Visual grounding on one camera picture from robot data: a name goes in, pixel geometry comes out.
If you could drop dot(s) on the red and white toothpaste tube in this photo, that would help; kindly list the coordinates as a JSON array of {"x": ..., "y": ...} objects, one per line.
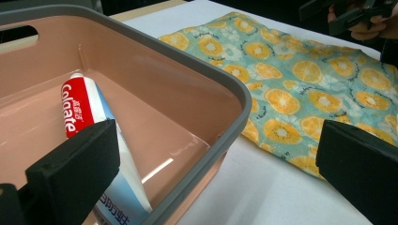
[{"x": 78, "y": 103}]

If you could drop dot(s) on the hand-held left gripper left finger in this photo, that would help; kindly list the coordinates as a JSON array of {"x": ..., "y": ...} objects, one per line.
[{"x": 75, "y": 168}]

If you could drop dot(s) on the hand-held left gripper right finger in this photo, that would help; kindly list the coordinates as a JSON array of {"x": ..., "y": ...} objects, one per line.
[{"x": 359, "y": 168}]

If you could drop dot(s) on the pink plastic bin grey rim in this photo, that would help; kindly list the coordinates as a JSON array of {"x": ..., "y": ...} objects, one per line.
[{"x": 156, "y": 93}]

